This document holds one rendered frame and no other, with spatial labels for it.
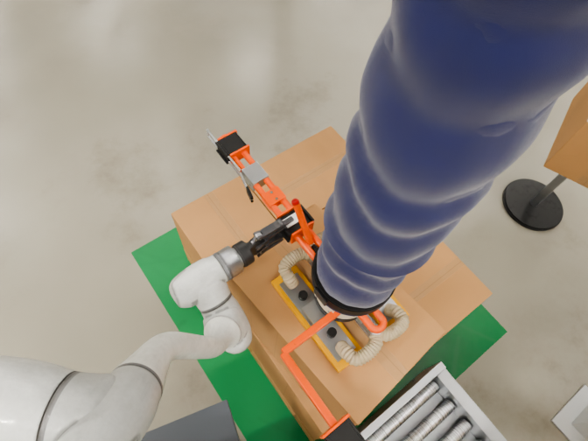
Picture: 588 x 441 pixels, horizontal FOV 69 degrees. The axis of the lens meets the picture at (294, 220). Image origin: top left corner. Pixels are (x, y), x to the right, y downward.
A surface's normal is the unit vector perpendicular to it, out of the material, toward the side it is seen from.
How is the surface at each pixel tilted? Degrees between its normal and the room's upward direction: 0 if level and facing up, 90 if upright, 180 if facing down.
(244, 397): 0
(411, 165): 83
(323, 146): 0
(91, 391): 43
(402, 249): 77
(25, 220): 0
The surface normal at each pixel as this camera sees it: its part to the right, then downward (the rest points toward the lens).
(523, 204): 0.07, -0.48
